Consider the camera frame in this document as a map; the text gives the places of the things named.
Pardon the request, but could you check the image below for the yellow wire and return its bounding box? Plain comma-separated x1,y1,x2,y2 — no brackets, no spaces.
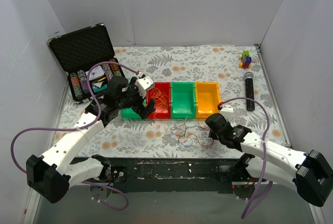
148,87,170,120

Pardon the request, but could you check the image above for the orange wire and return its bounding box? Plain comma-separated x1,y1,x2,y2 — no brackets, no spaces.
169,122,216,149

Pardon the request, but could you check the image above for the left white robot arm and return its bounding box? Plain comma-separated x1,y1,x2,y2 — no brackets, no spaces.
26,74,155,203

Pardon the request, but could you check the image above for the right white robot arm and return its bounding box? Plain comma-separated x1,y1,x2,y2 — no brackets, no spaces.
205,113,332,207

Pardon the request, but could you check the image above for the left green bin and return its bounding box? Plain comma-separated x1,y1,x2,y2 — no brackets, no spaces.
121,108,141,119

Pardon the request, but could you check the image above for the green bin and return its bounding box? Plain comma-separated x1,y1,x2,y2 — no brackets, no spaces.
171,82,197,119
121,108,141,119

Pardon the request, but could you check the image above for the red bin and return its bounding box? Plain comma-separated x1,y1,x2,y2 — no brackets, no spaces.
146,82,171,119

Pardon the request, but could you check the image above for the right green bin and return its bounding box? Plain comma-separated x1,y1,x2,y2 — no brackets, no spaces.
171,82,197,119

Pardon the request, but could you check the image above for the orange bin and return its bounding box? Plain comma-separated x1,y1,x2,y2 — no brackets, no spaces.
195,82,221,119

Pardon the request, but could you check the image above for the black microphone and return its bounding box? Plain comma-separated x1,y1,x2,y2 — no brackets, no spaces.
244,72,255,111

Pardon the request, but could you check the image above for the black poker chip case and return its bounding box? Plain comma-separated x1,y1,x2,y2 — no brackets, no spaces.
47,23,124,104

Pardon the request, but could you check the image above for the colourful toy block figure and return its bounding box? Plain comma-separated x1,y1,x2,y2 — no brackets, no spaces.
239,51,252,69

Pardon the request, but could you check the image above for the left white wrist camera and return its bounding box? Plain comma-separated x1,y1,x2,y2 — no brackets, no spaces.
135,76,155,98

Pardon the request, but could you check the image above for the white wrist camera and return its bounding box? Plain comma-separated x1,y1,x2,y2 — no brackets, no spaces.
135,76,155,98
217,102,234,122

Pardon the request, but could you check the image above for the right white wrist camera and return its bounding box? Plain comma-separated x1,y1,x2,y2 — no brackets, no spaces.
217,102,234,122

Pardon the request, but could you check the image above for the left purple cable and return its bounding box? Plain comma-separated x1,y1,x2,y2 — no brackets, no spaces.
10,61,143,211

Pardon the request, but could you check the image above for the purple cable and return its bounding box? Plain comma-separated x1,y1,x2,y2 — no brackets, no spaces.
10,61,143,211
217,97,274,219

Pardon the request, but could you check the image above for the aluminium frame rail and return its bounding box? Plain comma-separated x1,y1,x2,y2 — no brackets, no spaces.
254,44,326,223

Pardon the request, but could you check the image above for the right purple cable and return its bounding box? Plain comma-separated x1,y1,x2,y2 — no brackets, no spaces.
217,97,274,219

